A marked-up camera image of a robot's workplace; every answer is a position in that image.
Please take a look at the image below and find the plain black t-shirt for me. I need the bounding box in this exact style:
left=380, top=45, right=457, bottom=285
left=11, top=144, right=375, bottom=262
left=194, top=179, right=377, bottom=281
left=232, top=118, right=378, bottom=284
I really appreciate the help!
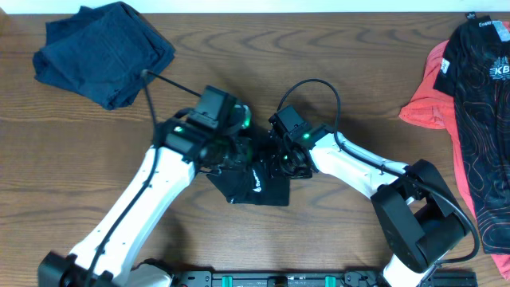
left=207, top=125, right=290, bottom=206

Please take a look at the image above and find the navy blue garment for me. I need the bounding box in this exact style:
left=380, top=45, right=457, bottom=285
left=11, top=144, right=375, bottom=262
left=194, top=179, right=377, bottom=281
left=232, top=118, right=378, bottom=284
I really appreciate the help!
left=33, top=2, right=175, bottom=110

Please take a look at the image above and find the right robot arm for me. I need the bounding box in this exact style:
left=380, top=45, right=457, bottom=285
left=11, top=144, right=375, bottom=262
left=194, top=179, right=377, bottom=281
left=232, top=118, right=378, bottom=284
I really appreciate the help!
left=269, top=123, right=476, bottom=286

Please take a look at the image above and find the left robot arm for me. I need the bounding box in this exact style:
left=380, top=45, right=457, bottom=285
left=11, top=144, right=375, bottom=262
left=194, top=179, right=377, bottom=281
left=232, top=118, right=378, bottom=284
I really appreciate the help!
left=37, top=104, right=251, bottom=286

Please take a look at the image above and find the coral red shirt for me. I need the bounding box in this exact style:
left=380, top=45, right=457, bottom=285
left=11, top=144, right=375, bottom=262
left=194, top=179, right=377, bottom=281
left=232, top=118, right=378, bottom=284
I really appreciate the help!
left=399, top=21, right=509, bottom=279

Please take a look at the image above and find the black shirt with orange pattern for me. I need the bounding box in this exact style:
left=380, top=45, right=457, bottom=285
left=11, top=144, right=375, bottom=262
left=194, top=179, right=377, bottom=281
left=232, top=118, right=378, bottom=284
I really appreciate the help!
left=433, top=13, right=509, bottom=254

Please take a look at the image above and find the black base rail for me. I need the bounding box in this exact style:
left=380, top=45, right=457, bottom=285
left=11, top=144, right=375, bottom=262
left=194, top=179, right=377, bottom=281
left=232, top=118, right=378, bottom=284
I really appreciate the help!
left=135, top=258, right=479, bottom=287

